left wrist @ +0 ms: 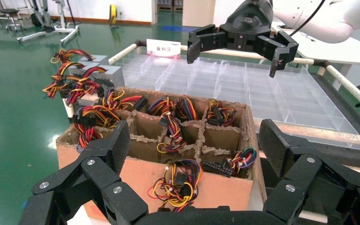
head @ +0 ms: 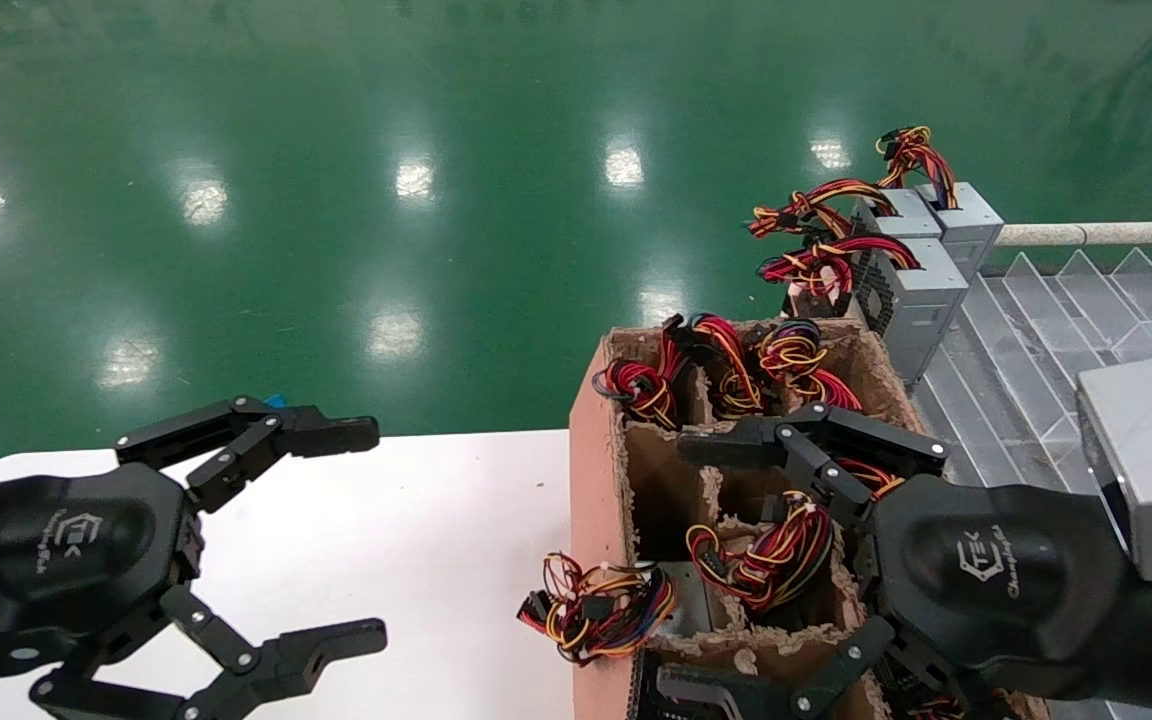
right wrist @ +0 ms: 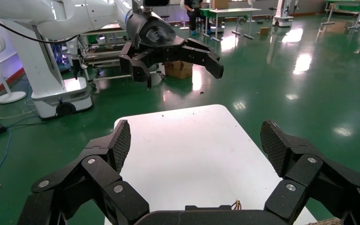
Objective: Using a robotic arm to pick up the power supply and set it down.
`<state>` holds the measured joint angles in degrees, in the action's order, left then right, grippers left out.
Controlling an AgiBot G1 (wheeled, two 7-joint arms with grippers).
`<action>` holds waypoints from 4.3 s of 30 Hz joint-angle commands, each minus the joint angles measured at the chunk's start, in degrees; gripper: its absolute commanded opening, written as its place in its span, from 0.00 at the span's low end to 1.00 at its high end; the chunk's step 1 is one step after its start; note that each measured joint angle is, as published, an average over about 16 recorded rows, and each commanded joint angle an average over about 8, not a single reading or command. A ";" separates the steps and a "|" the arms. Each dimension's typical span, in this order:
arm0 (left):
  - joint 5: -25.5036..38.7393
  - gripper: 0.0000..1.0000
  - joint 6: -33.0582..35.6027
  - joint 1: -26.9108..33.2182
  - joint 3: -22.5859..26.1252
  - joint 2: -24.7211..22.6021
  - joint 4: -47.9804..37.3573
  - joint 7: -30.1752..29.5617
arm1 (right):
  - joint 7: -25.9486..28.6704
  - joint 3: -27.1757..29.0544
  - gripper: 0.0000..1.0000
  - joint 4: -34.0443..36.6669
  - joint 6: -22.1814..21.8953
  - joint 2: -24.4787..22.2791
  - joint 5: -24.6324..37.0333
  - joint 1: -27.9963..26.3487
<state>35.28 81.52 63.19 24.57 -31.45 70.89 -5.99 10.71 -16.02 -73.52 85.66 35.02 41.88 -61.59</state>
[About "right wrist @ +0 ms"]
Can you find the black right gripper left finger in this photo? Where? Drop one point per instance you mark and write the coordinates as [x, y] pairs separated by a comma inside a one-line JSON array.
[[102, 186]]

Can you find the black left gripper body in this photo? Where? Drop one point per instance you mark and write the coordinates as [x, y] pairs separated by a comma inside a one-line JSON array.
[[155, 37]]

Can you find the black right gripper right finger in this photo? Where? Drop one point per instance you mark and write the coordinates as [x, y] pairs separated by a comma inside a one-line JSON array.
[[304, 183]]

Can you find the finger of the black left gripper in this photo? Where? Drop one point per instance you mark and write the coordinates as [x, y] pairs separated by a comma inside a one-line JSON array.
[[138, 68], [206, 59]]

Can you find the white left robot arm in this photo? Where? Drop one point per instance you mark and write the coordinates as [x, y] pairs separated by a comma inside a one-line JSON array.
[[74, 15]]

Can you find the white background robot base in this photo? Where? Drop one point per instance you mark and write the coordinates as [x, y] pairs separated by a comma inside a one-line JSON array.
[[283, 20]]

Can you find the large brown cardboard box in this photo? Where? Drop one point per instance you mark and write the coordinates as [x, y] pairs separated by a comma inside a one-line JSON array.
[[178, 70]]

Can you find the metal wheeled cart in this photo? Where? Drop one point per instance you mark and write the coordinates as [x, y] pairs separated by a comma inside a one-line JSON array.
[[105, 54]]

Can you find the seated person in black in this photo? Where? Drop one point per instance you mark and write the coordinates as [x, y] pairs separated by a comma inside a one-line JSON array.
[[194, 14]]

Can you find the table with green cloth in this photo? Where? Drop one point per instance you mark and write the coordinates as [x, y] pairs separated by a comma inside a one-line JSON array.
[[229, 12]]

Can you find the cardboard box with plain sides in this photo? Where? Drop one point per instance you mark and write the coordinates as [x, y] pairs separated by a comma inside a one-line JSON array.
[[219, 4]]

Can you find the small flat cardboard box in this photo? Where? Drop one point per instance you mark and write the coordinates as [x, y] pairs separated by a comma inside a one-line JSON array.
[[264, 30]]

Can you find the white robot body with base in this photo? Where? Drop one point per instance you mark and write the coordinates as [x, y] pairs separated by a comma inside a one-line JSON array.
[[40, 68]]

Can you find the long green table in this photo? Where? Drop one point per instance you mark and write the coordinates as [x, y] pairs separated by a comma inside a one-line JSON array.
[[350, 6]]

